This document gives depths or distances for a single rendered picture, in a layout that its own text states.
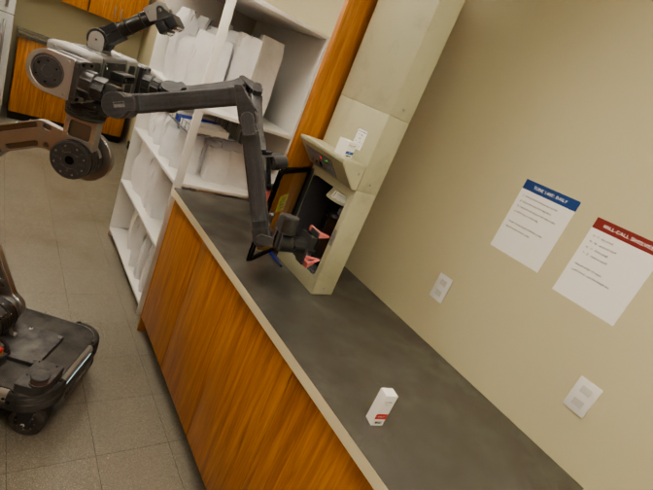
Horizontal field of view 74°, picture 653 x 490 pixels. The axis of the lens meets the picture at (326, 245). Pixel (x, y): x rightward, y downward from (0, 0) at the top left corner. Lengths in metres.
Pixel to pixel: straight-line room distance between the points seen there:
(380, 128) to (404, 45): 0.30
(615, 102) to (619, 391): 0.90
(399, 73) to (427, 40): 0.14
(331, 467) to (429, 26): 1.42
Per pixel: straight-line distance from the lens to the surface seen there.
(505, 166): 1.81
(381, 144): 1.66
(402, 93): 1.65
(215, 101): 1.41
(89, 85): 1.51
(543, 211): 1.71
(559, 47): 1.89
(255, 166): 1.40
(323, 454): 1.38
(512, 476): 1.50
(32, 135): 2.02
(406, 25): 1.74
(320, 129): 1.93
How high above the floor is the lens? 1.71
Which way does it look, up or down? 18 degrees down
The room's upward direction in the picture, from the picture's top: 23 degrees clockwise
